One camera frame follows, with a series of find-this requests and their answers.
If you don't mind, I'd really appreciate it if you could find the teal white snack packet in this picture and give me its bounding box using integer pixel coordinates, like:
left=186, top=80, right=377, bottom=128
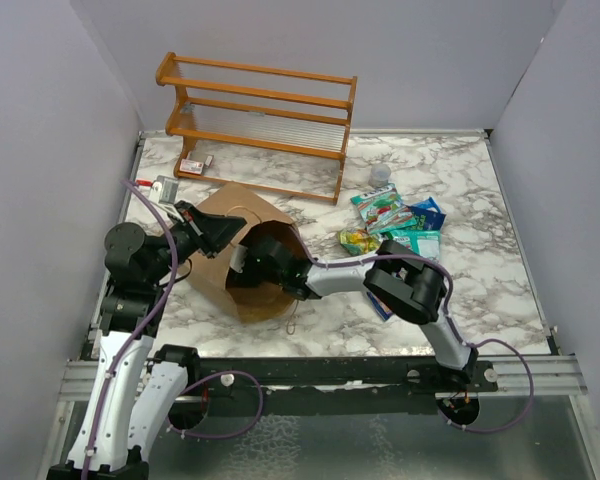
left=383, top=229, right=440, bottom=261

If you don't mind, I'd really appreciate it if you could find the wooden shelf rack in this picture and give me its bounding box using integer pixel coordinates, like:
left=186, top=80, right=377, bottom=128
left=155, top=52, right=358, bottom=204

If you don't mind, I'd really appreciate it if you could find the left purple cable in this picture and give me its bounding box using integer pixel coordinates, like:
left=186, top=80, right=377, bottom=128
left=79, top=178, right=181, bottom=480

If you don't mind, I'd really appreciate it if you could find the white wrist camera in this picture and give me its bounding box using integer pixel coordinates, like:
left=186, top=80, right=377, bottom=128
left=229, top=244, right=248, bottom=274
left=136, top=175, right=179, bottom=206

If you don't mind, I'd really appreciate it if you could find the green red candy packet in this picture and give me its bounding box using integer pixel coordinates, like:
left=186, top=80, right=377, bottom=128
left=350, top=183, right=416, bottom=235

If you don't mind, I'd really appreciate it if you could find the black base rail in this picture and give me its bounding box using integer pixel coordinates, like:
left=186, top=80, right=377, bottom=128
left=159, top=344, right=501, bottom=431

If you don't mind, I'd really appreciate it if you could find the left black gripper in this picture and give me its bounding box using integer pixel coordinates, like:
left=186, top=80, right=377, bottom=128
left=147, top=199, right=248, bottom=283

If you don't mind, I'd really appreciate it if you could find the yellow green candy packet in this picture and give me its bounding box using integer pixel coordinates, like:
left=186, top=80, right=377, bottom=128
left=337, top=229, right=383, bottom=256

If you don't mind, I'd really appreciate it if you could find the small red white box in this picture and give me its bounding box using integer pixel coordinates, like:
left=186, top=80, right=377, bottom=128
left=179, top=152, right=214, bottom=175

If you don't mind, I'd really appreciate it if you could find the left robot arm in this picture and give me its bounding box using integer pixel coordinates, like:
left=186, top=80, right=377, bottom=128
left=47, top=201, right=246, bottom=479

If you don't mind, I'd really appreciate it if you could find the blue salt vinegar chips bag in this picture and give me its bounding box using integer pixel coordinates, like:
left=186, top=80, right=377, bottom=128
left=409, top=197, right=446, bottom=231

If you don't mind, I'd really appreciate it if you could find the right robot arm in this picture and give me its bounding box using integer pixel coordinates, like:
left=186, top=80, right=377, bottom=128
left=231, top=236, right=477, bottom=391

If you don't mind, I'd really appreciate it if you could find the small clear plastic cup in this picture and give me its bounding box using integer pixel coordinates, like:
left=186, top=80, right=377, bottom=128
left=368, top=163, right=391, bottom=188

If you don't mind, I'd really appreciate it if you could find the blue sweet chilli chips bag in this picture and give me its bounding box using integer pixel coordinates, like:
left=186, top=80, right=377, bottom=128
left=367, top=292, right=393, bottom=322

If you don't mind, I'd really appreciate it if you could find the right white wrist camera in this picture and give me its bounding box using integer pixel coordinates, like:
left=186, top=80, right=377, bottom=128
left=229, top=244, right=248, bottom=274

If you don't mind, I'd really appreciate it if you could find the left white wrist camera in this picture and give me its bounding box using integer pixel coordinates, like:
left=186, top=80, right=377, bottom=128
left=136, top=175, right=179, bottom=206

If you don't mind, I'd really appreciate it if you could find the brown paper bag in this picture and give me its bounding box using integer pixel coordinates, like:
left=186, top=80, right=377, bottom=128
left=188, top=183, right=307, bottom=324

